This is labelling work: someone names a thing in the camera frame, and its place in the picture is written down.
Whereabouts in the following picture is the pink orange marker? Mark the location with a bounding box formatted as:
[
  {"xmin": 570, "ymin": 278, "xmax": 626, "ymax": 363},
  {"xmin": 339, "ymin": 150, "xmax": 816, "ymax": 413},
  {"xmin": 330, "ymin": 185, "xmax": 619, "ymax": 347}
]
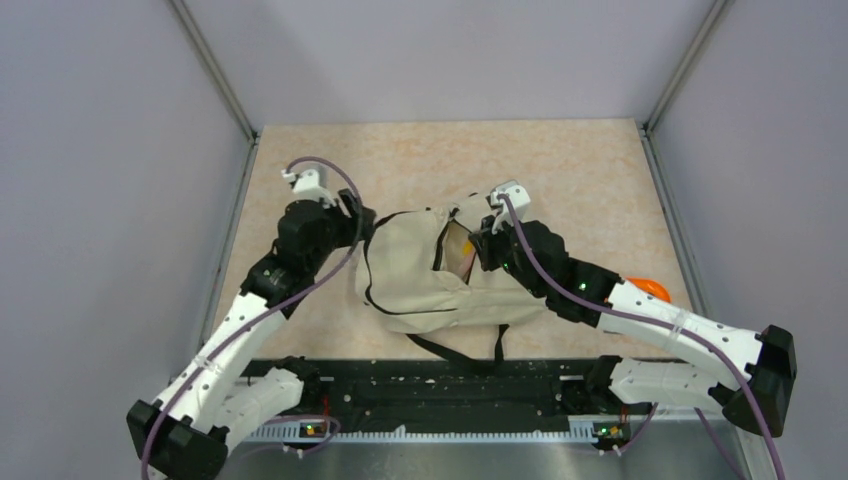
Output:
[{"xmin": 460, "ymin": 253, "xmax": 476, "ymax": 283}]

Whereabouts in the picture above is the cream canvas backpack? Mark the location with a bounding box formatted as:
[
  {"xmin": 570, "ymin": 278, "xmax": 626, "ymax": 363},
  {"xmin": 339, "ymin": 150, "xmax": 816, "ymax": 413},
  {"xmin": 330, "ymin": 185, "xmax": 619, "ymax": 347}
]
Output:
[{"xmin": 355, "ymin": 194, "xmax": 547, "ymax": 375}]

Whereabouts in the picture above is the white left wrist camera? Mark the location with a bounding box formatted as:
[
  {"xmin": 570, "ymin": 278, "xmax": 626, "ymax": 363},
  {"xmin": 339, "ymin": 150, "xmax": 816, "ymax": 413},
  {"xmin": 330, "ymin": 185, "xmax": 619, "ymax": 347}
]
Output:
[{"xmin": 281, "ymin": 166, "xmax": 338, "ymax": 209}]

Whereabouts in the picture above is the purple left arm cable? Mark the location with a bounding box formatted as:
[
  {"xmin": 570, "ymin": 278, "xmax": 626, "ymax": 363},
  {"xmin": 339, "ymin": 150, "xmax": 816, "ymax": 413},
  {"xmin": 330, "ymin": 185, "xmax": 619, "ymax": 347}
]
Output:
[{"xmin": 140, "ymin": 156, "xmax": 366, "ymax": 480}]

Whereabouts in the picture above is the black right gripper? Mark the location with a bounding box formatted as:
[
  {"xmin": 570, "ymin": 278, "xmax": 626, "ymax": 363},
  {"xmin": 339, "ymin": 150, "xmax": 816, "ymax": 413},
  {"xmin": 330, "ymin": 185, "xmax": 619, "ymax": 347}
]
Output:
[{"xmin": 469, "ymin": 209, "xmax": 547, "ymax": 298}]

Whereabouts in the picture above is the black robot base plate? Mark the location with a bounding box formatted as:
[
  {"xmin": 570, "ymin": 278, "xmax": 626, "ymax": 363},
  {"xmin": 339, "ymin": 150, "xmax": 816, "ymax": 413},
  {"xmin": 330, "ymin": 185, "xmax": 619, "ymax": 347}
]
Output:
[{"xmin": 242, "ymin": 357, "xmax": 650, "ymax": 434}]

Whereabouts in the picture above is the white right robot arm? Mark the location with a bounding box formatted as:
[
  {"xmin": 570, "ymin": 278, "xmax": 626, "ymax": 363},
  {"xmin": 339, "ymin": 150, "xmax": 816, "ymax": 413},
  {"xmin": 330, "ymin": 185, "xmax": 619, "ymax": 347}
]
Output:
[{"xmin": 470, "ymin": 217, "xmax": 797, "ymax": 437}]

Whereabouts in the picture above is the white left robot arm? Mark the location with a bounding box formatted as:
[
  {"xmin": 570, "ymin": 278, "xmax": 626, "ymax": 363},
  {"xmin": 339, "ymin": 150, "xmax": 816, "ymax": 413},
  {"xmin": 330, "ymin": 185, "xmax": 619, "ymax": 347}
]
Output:
[{"xmin": 126, "ymin": 189, "xmax": 375, "ymax": 479}]

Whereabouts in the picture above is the orange tape roll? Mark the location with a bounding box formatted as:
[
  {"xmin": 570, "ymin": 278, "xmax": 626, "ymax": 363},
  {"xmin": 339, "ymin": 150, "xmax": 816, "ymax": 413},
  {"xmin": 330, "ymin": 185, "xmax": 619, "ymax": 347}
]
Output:
[{"xmin": 627, "ymin": 277, "xmax": 672, "ymax": 303}]

